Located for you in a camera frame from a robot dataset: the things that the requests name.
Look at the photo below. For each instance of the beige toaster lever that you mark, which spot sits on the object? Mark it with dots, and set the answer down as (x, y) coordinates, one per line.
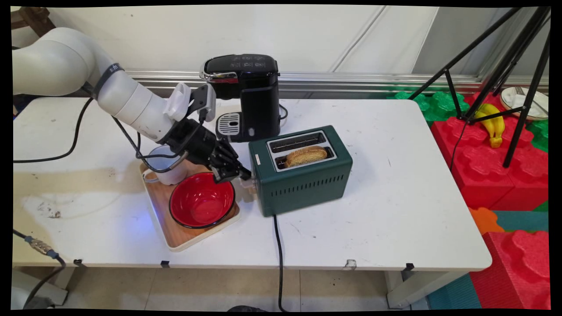
(251, 186)

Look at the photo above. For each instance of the brown wooden chair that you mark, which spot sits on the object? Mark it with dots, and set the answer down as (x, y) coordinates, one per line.
(33, 19)

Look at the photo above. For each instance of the teal foam mat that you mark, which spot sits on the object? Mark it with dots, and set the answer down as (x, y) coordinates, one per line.
(522, 220)
(452, 294)

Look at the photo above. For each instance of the black table edge clip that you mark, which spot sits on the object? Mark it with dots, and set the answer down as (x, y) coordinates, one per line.
(409, 266)
(164, 264)
(78, 262)

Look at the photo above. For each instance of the black coffee machine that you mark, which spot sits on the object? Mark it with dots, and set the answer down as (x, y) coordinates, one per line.
(259, 96)

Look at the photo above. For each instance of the green foam block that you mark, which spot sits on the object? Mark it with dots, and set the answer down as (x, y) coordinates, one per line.
(541, 136)

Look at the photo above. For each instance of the white table leg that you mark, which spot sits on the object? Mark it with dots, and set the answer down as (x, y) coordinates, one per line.
(421, 287)
(48, 285)

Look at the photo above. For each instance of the red bowl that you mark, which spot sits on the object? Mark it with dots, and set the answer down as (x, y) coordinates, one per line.
(202, 202)

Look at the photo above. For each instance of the white plate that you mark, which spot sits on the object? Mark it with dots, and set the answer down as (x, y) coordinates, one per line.
(511, 103)

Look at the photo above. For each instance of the wooden tray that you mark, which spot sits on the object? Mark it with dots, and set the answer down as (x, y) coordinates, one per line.
(180, 237)

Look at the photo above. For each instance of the silver fork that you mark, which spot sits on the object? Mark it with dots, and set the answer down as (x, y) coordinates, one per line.
(529, 98)

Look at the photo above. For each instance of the toasted bread slice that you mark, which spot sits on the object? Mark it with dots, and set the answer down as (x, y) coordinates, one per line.
(306, 156)

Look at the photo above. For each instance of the green plastic object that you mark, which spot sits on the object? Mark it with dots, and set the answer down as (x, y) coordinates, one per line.
(434, 105)

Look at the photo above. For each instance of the red foam block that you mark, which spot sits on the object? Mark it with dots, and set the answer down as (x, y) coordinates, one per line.
(518, 272)
(465, 136)
(496, 180)

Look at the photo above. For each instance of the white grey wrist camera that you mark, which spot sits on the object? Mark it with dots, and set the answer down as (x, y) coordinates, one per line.
(180, 101)

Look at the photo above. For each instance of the dark green two-slot toaster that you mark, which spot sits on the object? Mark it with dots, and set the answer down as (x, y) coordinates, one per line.
(307, 188)

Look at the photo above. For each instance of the orange foam piece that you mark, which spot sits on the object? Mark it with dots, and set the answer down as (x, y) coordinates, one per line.
(483, 219)

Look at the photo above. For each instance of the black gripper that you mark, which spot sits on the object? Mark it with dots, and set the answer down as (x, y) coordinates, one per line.
(191, 140)

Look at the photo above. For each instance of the aluminium wall rail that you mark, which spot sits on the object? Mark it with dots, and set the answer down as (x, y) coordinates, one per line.
(351, 81)

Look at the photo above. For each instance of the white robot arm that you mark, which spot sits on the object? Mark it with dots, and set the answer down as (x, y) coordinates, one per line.
(66, 61)

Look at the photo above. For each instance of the yellow toy banana bunch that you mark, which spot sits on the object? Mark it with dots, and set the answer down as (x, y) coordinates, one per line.
(494, 125)

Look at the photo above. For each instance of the white mug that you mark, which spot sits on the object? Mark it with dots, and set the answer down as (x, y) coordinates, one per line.
(169, 169)

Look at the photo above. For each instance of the black tripod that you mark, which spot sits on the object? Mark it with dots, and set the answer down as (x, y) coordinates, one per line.
(522, 66)

